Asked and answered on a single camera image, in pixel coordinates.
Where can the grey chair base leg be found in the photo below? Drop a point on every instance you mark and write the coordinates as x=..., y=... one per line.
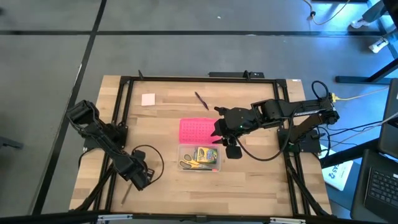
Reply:
x=11, y=143

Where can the black desk frame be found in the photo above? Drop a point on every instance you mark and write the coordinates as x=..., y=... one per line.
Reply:
x=357, y=79

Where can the person's leg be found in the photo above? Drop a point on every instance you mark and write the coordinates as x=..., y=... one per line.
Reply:
x=374, y=11

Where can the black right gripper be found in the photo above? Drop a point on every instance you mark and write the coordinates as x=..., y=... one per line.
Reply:
x=241, y=119

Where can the silver corner bracket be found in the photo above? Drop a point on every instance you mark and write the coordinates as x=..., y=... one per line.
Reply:
x=115, y=217
x=287, y=220

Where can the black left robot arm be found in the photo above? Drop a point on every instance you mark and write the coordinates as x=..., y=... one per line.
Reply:
x=102, y=140

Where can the yellow green crayon box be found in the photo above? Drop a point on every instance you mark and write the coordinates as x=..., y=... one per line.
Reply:
x=206, y=155

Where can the pink sticky note pad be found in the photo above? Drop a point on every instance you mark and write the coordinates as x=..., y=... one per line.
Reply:
x=148, y=99

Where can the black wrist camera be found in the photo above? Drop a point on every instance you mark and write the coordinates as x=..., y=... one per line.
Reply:
x=139, y=154
x=234, y=152

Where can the person's foot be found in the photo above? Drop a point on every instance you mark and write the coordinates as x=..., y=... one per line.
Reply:
x=378, y=45
x=360, y=23

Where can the purple pen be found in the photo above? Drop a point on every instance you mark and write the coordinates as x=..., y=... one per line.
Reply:
x=202, y=101

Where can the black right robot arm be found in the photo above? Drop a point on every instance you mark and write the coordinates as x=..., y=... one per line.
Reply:
x=311, y=112

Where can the black desk foot bar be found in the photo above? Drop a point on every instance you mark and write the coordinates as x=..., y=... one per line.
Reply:
x=348, y=152

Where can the black laptop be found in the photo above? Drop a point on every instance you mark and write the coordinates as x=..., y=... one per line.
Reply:
x=382, y=186

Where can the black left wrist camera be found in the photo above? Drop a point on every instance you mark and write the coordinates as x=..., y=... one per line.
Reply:
x=139, y=154

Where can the white box blue print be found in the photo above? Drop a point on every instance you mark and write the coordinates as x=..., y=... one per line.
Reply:
x=337, y=174

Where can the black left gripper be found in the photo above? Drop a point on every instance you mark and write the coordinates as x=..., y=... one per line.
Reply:
x=133, y=169

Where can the black aluminium table frame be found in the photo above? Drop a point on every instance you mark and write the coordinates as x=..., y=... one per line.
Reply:
x=202, y=79

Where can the clear pencil box pink lid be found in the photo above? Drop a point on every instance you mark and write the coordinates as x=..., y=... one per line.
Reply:
x=196, y=130

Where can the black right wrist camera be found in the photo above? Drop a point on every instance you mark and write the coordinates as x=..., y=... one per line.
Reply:
x=234, y=152

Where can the black gantry beam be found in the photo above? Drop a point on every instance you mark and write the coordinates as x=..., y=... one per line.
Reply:
x=62, y=216

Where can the black monitor panel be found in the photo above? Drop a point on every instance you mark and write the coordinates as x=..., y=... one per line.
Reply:
x=390, y=124

